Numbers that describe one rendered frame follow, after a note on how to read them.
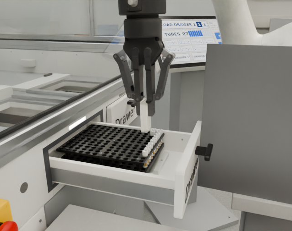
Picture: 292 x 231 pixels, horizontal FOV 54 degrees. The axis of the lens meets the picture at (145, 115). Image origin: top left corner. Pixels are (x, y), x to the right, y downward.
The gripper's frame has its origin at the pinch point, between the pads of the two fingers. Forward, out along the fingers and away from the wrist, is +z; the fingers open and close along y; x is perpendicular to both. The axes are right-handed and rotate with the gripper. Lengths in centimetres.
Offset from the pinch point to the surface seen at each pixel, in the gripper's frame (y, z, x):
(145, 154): -0.2, 9.0, -0.8
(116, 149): -7.8, 9.4, 0.4
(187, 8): -21, -26, 162
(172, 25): -17, -16, 96
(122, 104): -19.0, 7.9, 31.1
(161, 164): 1.6, 14.9, 5.9
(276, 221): 31.0, 32.6, 14.7
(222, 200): 13, 101, 118
